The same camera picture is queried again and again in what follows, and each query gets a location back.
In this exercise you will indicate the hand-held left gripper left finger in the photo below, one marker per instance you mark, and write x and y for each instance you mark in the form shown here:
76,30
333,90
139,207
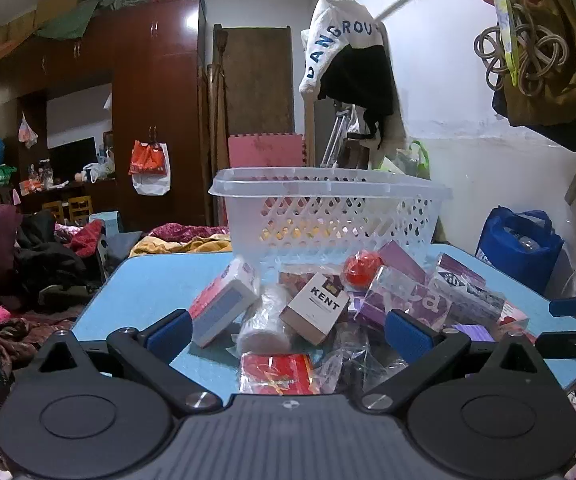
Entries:
170,332

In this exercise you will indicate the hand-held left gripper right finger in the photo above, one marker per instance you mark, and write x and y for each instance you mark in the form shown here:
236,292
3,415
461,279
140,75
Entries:
408,332

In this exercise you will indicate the mauve box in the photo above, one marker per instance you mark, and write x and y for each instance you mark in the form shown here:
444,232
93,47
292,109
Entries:
400,260

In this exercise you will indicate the white roll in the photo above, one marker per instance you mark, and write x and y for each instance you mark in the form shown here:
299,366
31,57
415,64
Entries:
268,320

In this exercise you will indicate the white plastic lattice basket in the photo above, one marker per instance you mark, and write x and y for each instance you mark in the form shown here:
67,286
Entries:
318,177

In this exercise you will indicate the purple box with white letters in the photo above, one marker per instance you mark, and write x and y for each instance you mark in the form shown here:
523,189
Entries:
403,300

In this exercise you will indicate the pink and white box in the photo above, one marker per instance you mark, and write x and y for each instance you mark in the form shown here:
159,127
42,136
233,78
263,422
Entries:
217,305

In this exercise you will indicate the pink packet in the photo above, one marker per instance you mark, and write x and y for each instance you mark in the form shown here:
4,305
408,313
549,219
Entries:
513,316

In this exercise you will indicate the small purple box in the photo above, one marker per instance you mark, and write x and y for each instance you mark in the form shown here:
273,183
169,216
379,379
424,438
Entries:
473,332

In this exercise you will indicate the purple and white wrapped packet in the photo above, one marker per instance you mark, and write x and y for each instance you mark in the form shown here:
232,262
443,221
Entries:
463,290

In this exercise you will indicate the red ball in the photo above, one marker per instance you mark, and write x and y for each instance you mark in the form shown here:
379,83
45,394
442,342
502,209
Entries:
363,270

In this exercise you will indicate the blue shopping bag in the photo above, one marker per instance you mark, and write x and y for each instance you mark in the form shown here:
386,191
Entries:
518,245

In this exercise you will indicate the yellow blanket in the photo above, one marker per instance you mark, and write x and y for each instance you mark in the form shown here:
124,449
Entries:
182,246

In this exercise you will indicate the white and brown cigarette box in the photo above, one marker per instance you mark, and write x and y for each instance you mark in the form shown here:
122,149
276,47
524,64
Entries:
315,310

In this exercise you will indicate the red blanket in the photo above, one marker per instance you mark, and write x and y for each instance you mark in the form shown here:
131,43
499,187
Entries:
187,230

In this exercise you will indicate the red packet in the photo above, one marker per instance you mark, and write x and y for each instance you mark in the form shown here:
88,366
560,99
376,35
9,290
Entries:
278,372

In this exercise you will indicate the dark red patterned box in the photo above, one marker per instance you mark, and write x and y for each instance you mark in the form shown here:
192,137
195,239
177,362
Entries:
295,280

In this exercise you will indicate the light blue box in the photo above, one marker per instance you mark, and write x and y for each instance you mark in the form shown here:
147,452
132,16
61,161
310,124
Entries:
105,222

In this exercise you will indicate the small wooden chairs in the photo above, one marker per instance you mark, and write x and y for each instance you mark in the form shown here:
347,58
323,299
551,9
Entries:
77,207

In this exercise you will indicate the pile of dark clothes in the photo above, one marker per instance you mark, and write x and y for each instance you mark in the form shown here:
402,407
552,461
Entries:
27,260

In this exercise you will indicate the red and white plastic bag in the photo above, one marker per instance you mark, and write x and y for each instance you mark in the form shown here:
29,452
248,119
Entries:
150,165

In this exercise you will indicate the green bag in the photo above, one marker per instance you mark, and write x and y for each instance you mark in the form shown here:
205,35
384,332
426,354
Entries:
415,157

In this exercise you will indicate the television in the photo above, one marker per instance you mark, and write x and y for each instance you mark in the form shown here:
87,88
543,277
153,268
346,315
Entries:
72,157

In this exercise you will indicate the pink foam mat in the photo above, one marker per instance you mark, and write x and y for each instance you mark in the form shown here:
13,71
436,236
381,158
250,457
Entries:
265,150

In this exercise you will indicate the brown hanging bag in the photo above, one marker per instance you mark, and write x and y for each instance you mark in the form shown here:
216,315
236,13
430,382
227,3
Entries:
568,90

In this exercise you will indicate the metal crutches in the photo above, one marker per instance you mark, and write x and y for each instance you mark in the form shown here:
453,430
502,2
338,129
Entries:
335,130

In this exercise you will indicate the white and pink plastic bag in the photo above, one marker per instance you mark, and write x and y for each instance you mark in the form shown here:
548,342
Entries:
27,132

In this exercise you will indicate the brown wooden wardrobe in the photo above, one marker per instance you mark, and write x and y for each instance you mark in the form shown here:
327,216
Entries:
157,85

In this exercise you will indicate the wooden board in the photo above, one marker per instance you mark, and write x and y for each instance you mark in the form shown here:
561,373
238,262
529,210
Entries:
258,80

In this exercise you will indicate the white hooded sweatshirt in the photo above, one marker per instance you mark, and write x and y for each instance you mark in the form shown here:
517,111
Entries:
338,20

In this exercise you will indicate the green cloth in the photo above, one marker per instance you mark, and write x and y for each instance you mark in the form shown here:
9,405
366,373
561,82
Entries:
67,22

